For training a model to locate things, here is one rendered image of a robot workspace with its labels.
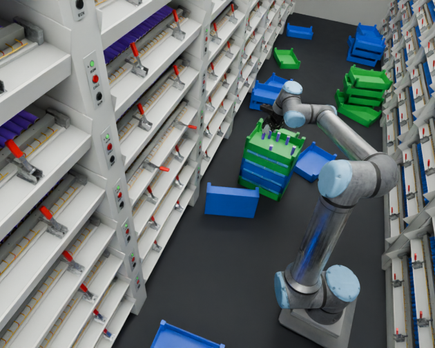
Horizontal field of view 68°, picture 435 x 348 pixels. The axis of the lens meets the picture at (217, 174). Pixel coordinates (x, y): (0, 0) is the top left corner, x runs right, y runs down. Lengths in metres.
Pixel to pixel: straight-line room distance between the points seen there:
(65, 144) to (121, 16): 0.31
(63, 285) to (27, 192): 0.38
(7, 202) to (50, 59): 0.27
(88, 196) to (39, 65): 0.38
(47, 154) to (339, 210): 0.83
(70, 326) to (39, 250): 0.39
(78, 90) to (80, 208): 0.31
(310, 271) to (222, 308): 0.58
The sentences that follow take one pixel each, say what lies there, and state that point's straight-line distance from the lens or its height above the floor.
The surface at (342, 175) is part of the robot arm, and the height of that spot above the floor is 0.94.
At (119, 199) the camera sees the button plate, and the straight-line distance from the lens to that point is 1.02.
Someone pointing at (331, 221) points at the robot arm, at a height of 0.76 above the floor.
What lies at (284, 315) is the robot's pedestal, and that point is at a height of 0.06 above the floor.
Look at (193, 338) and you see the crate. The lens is 1.66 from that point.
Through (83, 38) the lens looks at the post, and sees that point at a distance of 0.72.
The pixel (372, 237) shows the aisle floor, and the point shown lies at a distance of 2.21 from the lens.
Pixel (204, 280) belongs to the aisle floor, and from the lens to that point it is 1.78.
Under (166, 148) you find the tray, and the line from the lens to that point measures 1.30.
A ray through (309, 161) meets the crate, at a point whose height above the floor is 0.00.
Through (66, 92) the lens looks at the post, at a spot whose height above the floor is 1.21.
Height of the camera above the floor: 1.60
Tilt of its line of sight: 46 degrees down
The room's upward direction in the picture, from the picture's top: 7 degrees clockwise
